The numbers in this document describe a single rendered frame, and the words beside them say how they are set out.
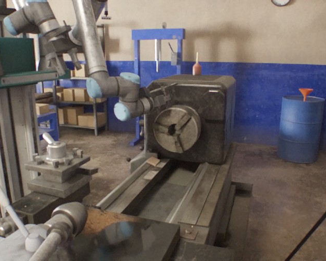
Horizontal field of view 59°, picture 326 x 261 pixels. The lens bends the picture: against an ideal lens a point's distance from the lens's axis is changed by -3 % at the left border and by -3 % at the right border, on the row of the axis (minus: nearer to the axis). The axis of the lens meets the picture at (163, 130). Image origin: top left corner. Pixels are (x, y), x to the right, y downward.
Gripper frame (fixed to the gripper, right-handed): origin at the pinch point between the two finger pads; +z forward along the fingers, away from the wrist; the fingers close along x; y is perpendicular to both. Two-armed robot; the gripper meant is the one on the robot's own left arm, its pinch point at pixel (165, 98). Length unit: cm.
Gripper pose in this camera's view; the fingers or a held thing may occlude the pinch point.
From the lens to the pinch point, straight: 162.3
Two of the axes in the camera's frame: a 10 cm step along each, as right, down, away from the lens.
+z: 6.3, -2.7, 7.3
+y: 2.9, 9.5, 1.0
